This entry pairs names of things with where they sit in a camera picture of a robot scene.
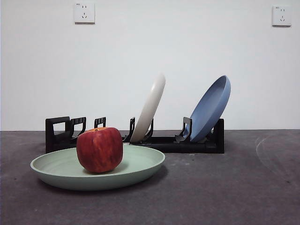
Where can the red yellow apple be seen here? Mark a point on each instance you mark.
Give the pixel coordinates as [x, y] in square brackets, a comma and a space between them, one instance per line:
[99, 150]

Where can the pale green plate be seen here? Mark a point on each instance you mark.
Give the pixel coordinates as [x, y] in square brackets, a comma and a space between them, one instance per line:
[58, 165]

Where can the white plate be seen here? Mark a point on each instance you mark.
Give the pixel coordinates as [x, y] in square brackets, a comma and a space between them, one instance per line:
[151, 107]

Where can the blue plate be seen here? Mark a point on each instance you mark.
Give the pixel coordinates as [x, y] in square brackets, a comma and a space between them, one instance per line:
[209, 110]

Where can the black plate rack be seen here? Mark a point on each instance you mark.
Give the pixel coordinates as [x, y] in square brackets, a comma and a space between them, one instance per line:
[199, 147]

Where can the white wall socket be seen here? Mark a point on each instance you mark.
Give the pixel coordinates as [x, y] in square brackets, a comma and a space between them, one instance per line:
[281, 16]
[84, 13]

